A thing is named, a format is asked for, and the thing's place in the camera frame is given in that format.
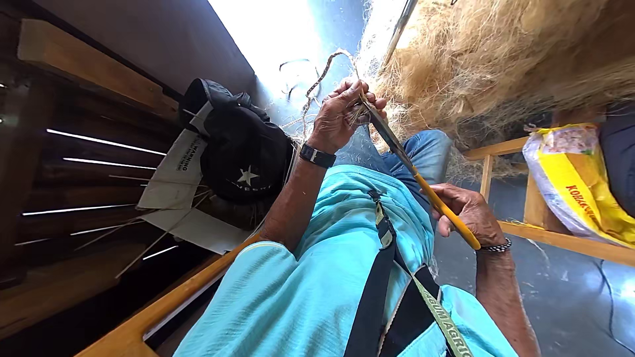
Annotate person's left hand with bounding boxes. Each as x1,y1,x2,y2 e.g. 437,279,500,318
308,80,388,155

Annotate person's right hand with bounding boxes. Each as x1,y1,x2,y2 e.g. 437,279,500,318
421,183,506,248

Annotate yellow-handled metal shears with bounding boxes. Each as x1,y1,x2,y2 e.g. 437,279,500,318
358,93,482,251

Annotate thin braided fibre rope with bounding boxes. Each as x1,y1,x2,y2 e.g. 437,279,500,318
280,49,361,142

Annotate person's right forearm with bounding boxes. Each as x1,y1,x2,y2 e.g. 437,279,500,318
476,237,541,357

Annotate person's legs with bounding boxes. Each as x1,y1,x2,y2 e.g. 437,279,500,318
333,124,453,229

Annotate thin metal rod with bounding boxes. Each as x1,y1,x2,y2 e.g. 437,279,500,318
381,0,419,71

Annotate pile of tan fibres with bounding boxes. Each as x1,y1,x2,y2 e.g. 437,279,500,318
358,0,635,180

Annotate black cap with white star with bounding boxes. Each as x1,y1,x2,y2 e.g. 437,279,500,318
178,78,297,203

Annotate yellow printed sack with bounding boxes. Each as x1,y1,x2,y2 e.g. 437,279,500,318
522,123,635,250

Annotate person's body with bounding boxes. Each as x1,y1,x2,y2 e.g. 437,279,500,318
173,165,519,357

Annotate dark blue cloth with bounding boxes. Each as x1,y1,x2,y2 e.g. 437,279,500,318
599,100,635,218

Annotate white printed cardboard carton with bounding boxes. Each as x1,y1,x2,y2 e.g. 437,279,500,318
136,101,254,256

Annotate light wooden beam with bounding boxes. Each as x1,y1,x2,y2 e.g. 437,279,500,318
18,18,179,121

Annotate varnished wooden chair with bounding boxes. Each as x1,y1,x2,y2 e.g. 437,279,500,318
74,233,263,357

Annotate green printed lanyard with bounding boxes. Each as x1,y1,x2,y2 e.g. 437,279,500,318
409,272,475,357

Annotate black strap with buckle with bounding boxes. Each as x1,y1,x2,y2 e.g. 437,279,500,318
344,189,453,357

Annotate wooden bench frame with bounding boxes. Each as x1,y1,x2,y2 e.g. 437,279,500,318
462,136,635,268

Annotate thin dark cable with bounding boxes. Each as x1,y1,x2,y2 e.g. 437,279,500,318
594,259,635,357

